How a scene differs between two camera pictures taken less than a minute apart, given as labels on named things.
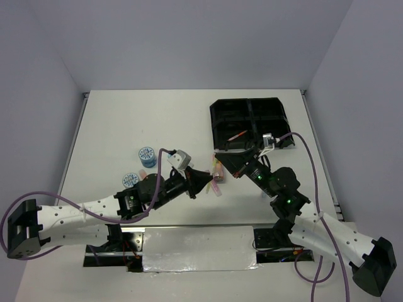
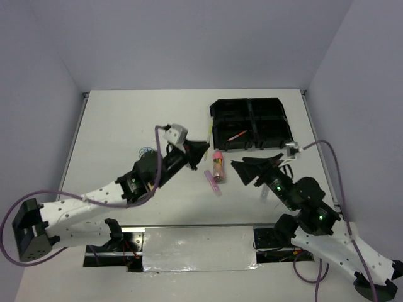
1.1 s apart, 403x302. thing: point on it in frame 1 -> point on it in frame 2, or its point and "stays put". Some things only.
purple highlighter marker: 216,188 stays put
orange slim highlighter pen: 237,135 stays put
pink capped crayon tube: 219,172 stays put
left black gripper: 194,180 -> 188,153
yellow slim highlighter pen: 215,162 -> 210,129
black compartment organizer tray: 239,123 stays put
